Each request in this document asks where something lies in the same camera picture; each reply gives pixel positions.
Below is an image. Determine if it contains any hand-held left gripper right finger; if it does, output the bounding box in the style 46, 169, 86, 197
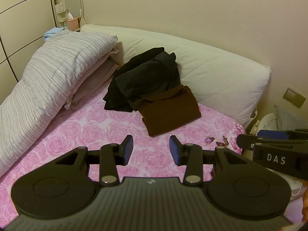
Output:
169, 135, 249, 187

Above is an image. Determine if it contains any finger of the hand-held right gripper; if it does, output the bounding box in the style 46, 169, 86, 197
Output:
257, 128, 308, 141
236, 134, 308, 149

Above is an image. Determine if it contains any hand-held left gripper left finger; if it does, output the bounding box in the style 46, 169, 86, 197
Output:
55, 135, 134, 187

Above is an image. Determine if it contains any white round appliance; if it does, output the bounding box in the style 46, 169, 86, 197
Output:
250, 112, 308, 135

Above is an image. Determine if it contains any grey cloth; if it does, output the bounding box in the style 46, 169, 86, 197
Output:
274, 105, 308, 130

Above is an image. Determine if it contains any brown sweater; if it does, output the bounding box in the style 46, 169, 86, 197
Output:
134, 85, 202, 137

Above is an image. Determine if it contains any black garment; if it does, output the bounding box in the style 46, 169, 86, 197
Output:
103, 47, 166, 113

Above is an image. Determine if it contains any pink floral blanket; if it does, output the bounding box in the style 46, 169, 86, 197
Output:
0, 87, 247, 222

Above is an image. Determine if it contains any white quilted headboard cushion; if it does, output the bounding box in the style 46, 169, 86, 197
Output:
80, 24, 272, 128

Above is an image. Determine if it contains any beige folded blanket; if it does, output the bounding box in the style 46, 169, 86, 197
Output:
64, 48, 121, 111

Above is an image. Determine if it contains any striped white duvet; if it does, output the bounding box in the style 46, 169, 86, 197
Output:
0, 31, 118, 177

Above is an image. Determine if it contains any pink tissue box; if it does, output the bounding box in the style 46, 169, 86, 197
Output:
66, 12, 80, 31

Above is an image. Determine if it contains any light blue cloth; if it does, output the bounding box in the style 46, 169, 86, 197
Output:
43, 27, 65, 41

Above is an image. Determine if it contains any white vanity shelf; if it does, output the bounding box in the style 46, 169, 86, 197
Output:
55, 2, 68, 28

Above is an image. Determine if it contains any beige wardrobe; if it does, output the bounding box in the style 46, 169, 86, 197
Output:
0, 0, 58, 104

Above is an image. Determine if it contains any brass wall socket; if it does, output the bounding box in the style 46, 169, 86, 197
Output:
283, 86, 306, 109

